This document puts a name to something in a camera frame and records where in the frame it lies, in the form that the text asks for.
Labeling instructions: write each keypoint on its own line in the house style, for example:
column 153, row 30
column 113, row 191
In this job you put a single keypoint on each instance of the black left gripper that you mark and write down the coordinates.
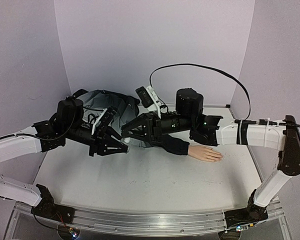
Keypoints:
column 100, row 142

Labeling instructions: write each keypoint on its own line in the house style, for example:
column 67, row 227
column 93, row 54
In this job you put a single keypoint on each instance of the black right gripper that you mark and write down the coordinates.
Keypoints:
column 150, row 127

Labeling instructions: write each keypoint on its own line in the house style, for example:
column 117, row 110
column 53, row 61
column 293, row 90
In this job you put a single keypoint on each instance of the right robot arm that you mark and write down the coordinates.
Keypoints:
column 214, row 130

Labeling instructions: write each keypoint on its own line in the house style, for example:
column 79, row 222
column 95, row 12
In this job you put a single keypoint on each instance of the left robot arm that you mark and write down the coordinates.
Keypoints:
column 66, row 124

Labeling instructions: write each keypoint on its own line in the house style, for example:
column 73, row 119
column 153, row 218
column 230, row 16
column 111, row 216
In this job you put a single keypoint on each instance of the grey and black jacket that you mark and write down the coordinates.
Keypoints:
column 127, row 109

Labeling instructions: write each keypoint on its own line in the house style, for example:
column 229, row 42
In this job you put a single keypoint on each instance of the mannequin hand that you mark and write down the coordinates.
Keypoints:
column 203, row 153

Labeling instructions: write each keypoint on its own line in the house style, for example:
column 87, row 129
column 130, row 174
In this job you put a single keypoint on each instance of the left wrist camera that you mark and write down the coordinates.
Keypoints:
column 105, row 117

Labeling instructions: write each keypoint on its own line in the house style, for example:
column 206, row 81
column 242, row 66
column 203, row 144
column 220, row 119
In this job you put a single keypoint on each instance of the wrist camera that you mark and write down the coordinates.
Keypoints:
column 150, row 100
column 105, row 117

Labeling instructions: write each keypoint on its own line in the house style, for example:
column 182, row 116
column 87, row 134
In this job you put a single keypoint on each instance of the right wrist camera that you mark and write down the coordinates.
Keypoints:
column 150, row 100

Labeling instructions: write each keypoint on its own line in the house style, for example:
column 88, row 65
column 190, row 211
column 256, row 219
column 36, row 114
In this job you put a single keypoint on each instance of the aluminium front rail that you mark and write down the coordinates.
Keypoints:
column 155, row 224

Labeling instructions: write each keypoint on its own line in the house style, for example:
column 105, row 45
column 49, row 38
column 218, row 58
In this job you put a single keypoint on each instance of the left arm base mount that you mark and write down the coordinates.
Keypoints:
column 48, row 209

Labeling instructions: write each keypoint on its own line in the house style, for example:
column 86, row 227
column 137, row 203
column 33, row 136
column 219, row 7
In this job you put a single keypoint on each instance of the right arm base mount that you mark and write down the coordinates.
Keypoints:
column 245, row 220

